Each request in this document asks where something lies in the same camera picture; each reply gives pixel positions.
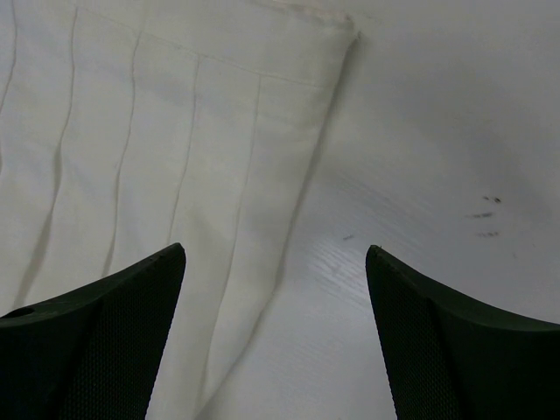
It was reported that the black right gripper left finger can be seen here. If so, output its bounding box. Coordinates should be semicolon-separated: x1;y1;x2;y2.
1;243;186;420

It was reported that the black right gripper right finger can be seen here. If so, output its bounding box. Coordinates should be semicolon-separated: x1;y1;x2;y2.
366;246;559;419

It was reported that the white pleated skirt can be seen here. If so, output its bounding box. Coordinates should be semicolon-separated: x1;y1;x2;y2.
1;1;356;419

